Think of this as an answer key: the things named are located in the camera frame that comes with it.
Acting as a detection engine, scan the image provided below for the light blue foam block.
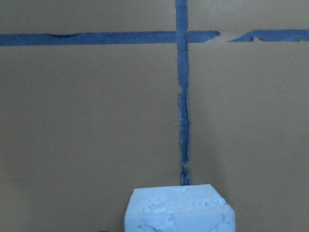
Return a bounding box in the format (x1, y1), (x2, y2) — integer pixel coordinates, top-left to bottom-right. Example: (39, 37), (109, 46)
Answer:
(124, 184), (236, 232)

